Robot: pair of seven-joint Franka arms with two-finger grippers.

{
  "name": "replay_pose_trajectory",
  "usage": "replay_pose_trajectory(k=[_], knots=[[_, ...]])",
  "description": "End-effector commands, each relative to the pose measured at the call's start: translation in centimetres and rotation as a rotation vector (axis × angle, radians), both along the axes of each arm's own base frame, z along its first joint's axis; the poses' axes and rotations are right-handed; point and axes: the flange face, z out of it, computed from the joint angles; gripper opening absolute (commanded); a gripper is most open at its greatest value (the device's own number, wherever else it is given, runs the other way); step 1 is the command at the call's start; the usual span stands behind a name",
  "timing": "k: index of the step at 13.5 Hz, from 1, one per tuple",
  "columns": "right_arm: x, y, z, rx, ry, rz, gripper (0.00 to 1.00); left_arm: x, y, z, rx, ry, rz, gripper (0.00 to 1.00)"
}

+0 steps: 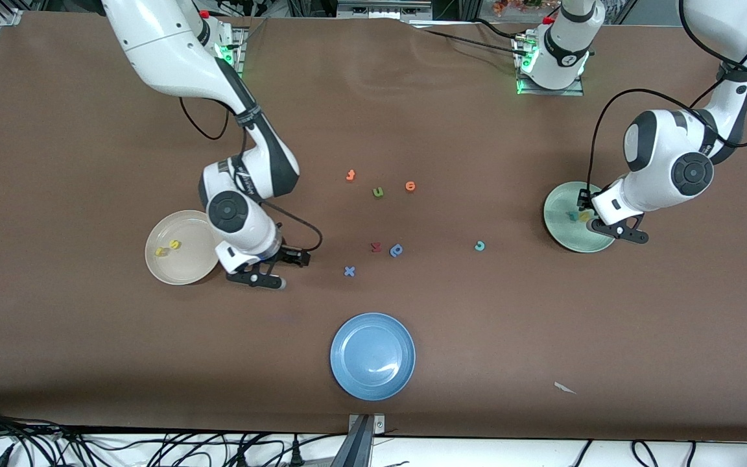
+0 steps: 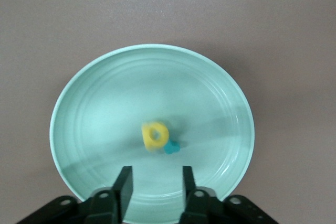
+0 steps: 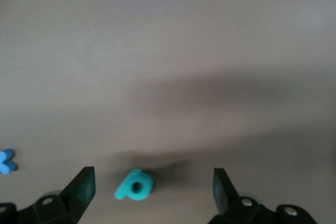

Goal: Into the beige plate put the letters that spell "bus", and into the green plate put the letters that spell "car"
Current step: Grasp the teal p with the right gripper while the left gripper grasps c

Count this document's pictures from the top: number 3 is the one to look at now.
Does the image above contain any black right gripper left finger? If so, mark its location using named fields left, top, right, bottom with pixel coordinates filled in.
left=0, top=166, right=96, bottom=224

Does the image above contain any blue foam letter x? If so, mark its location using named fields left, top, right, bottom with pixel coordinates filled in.
left=0, top=148, right=18, bottom=175

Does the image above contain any teal foam letter p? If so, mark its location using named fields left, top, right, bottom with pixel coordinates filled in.
left=114, top=168, right=153, bottom=200

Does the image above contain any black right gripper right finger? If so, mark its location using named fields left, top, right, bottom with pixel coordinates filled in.
left=208, top=168, right=317, bottom=224

